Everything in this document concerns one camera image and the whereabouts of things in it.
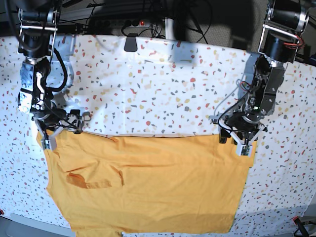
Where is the yellow orange T-shirt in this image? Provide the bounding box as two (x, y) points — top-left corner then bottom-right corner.
(44, 131), (254, 237)

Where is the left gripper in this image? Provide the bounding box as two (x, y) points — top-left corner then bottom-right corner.
(210, 110), (267, 146)

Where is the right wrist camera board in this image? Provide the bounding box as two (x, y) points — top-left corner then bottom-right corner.
(41, 138), (54, 151)

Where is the white power strip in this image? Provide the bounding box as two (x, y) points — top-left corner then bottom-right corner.
(90, 19), (151, 29)

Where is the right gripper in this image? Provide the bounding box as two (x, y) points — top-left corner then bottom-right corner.
(32, 108), (90, 142)

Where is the black power adapter bar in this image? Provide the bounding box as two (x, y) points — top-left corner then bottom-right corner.
(57, 24), (83, 35)

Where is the white table leg post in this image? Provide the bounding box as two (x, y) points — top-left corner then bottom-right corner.
(164, 18), (175, 40)

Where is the black table clamp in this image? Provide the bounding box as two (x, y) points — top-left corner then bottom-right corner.
(124, 33), (138, 52)

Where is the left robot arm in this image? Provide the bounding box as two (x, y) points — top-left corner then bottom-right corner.
(214, 0), (316, 149)

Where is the red black clamp handle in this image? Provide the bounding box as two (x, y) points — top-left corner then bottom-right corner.
(293, 217), (309, 237)

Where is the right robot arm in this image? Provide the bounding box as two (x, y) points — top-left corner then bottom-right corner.
(4, 0), (83, 146)

